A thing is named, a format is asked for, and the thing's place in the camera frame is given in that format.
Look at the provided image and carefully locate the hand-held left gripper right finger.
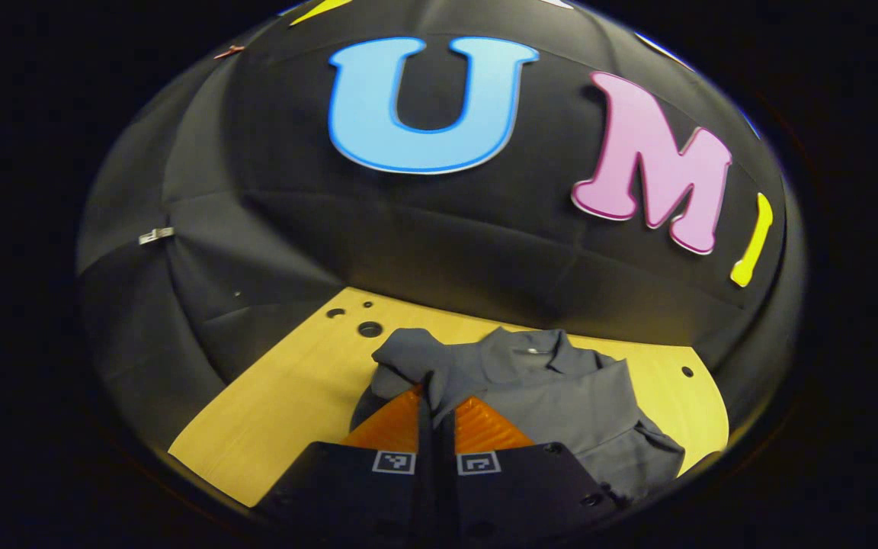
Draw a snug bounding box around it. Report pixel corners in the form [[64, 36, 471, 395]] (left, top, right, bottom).
[[436, 393, 624, 544]]

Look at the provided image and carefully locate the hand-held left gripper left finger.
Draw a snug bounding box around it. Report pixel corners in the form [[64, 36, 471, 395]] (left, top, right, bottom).
[[255, 372, 437, 538]]

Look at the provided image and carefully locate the grey collared shirt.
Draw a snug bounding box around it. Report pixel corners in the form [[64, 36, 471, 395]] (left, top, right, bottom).
[[350, 326, 686, 504]]

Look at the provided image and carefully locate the black backdrop cloth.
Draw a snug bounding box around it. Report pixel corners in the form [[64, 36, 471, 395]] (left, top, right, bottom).
[[75, 0, 806, 458]]

